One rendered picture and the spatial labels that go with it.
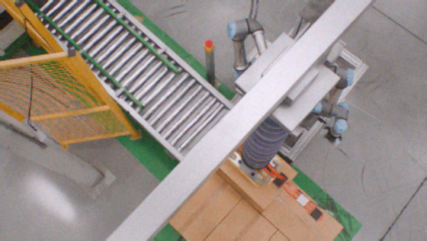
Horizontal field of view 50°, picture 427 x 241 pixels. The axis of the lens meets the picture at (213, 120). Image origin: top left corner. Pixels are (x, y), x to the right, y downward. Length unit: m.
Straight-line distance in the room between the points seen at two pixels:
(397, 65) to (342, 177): 1.36
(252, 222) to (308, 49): 2.56
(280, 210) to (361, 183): 1.07
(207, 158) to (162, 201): 0.21
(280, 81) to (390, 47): 3.75
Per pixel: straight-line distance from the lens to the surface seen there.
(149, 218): 1.57
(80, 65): 2.97
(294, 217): 4.11
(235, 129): 1.60
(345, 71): 3.26
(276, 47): 1.90
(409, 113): 5.16
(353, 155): 4.87
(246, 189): 3.69
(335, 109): 2.95
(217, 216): 4.06
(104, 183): 4.77
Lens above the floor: 4.60
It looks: 75 degrees down
